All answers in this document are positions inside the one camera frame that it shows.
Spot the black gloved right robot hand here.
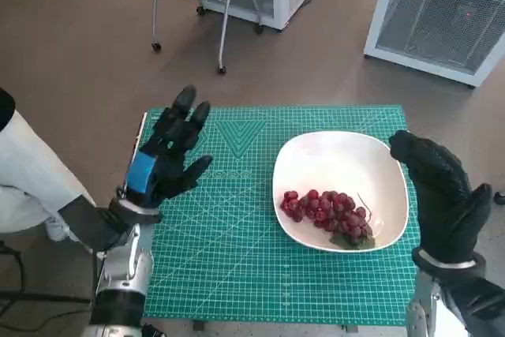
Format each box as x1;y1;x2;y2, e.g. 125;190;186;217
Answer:
388;129;493;267

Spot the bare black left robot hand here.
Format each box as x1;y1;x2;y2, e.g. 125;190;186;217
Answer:
124;84;215;210

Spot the red toy grape bunch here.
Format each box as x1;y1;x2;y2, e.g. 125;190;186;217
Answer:
279;189;376;251

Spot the white plate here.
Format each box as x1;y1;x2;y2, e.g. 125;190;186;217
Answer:
271;130;410;253

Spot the green cutting mat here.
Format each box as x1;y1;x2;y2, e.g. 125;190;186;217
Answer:
140;104;420;326

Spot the person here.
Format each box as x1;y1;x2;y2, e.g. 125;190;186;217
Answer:
0;88;99;242

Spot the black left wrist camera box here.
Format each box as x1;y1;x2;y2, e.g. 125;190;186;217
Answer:
58;196;133;253

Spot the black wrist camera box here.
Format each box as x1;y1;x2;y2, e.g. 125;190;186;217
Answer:
58;196;133;253
439;272;505;337

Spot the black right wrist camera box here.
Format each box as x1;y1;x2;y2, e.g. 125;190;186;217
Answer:
439;272;505;337

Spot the black floor cable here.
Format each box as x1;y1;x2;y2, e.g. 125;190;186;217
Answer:
0;242;28;294

